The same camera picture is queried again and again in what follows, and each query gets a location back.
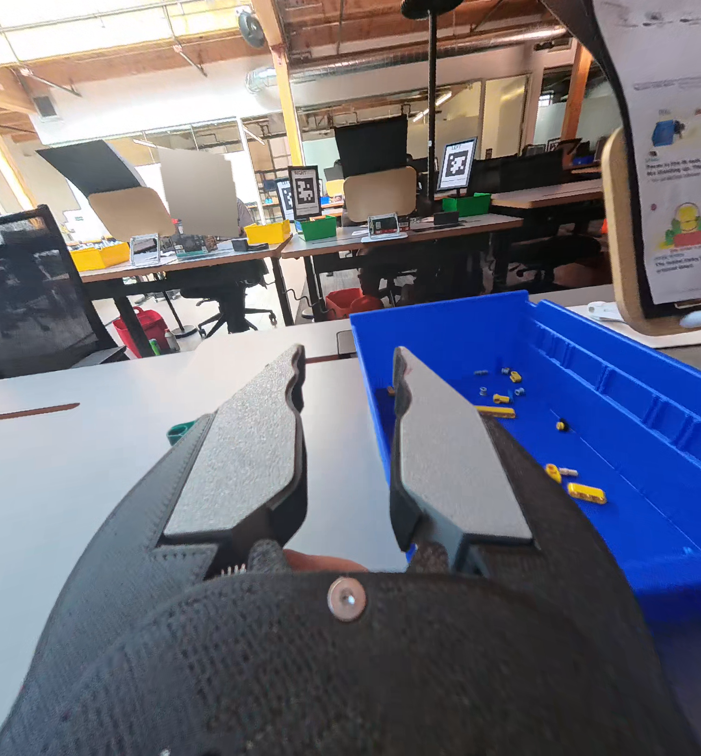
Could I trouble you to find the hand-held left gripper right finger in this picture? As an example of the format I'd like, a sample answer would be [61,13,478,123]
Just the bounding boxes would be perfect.
[388,346,534,574]

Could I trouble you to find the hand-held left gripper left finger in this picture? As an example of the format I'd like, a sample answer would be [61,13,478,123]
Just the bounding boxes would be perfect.
[160,344,310,547]

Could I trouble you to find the blue plastic bin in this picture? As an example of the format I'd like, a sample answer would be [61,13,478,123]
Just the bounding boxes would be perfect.
[349,289,701,627]

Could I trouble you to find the scattered small lego pieces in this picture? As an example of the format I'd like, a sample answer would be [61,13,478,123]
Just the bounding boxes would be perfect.
[386,366,609,506]

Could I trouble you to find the person's left hand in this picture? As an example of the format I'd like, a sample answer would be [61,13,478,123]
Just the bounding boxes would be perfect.
[282,548,371,574]

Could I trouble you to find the red plastic bin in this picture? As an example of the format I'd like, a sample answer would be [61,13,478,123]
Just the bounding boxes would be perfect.
[112,306,172,359]
[325,287,384,320]

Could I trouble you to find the white desk with black legs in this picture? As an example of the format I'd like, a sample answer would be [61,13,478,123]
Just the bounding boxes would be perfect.
[78,233,296,357]
[490,178,605,278]
[280,211,524,322]

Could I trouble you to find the yellow plastic bin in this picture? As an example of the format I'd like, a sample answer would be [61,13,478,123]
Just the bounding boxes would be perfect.
[243,219,293,245]
[69,241,132,273]

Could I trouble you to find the green plastic bin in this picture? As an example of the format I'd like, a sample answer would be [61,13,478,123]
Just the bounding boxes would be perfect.
[441,193,492,217]
[295,214,338,242]

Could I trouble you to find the wooden board with rounded corners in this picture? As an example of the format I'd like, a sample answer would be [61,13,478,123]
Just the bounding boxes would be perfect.
[343,167,418,224]
[87,186,178,242]

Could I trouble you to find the black mesh office chair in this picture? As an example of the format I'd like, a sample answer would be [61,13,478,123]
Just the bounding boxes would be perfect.
[0,204,128,383]

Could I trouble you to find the wooden board stand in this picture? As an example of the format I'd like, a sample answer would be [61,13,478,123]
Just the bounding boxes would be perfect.
[600,127,701,337]

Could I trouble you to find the standing sign with square tag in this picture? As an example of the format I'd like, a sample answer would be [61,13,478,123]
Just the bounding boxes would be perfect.
[288,165,321,223]

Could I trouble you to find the monitor with square tag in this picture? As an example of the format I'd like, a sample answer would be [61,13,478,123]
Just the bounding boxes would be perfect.
[436,137,479,191]

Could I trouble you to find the black curved backdrop sheet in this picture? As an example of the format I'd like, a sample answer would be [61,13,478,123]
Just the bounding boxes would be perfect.
[36,139,148,199]

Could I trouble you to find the printed instruction sheet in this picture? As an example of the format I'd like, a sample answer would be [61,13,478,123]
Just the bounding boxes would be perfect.
[593,0,701,306]

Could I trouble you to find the black pole with round top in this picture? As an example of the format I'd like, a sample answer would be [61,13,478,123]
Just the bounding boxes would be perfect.
[401,0,465,205]

